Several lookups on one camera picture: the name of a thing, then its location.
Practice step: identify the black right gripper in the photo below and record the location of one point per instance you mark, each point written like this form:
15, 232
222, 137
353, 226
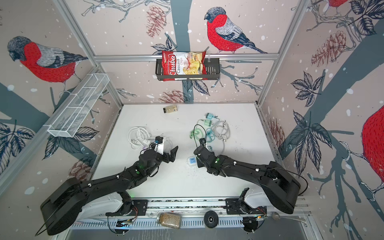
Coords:
199, 164

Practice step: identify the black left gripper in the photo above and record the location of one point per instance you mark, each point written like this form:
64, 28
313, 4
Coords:
167, 158

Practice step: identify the white blue small device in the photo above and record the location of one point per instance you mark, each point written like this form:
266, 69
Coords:
192, 161

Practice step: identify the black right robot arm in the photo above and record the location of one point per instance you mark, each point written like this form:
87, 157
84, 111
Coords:
280, 187

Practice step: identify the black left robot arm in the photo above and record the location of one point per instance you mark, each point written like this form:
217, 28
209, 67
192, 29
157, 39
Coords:
61, 209

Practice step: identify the black round knob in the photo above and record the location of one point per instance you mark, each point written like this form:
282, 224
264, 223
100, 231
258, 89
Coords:
211, 219

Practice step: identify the glass jar of grains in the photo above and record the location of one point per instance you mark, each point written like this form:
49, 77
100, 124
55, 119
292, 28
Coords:
169, 220

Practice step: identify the metal spoon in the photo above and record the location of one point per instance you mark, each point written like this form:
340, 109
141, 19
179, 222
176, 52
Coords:
276, 216

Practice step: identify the red cassava chips bag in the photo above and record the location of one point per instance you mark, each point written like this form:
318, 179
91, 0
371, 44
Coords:
176, 64

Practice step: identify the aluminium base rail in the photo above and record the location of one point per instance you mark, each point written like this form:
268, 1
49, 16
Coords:
192, 212

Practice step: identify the white mesh wall shelf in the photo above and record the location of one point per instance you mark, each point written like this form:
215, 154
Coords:
71, 118

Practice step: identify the black wire wall basket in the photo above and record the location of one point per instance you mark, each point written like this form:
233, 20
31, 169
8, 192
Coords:
212, 68

